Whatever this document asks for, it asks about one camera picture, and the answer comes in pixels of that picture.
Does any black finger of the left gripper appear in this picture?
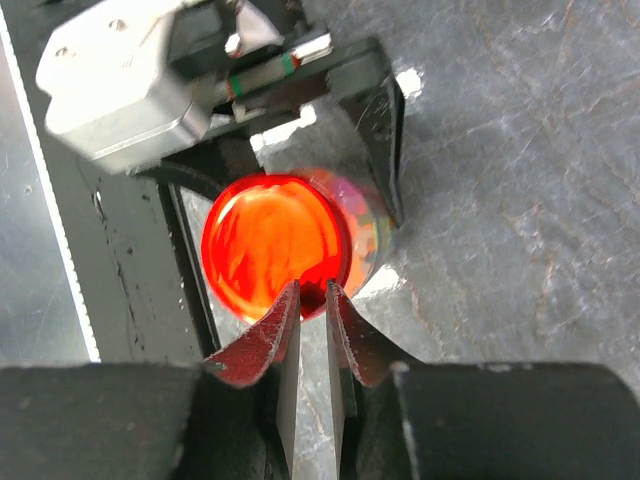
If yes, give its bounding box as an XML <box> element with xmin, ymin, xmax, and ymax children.
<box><xmin>134</xmin><ymin>161</ymin><xmax>231</xmax><ymax>201</ymax></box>
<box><xmin>344</xmin><ymin>74</ymin><xmax>405</xmax><ymax>226</ymax></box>

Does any blue slotted cable duct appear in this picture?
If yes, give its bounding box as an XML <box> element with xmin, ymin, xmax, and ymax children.
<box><xmin>1</xmin><ymin>12</ymin><xmax>101</xmax><ymax>363</ymax></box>

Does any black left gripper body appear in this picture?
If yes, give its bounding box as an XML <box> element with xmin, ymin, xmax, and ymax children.
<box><xmin>166</xmin><ymin>1</ymin><xmax>392</xmax><ymax>135</ymax></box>

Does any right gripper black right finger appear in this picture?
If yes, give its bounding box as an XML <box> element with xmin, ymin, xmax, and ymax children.
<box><xmin>326</xmin><ymin>284</ymin><xmax>639</xmax><ymax>479</ymax></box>

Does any clear glass jar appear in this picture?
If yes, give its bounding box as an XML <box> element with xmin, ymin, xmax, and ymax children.
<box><xmin>310</xmin><ymin>168</ymin><xmax>396</xmax><ymax>297</ymax></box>

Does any red jar lid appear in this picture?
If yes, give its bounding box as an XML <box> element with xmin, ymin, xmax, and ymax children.
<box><xmin>200</xmin><ymin>174</ymin><xmax>352</xmax><ymax>324</ymax></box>

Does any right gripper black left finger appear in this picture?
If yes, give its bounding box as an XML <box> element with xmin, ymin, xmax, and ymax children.
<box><xmin>1</xmin><ymin>281</ymin><xmax>301</xmax><ymax>479</ymax></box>

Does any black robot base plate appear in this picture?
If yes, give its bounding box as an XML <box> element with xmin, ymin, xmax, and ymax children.
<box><xmin>1</xmin><ymin>1</ymin><xmax>220</xmax><ymax>362</ymax></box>

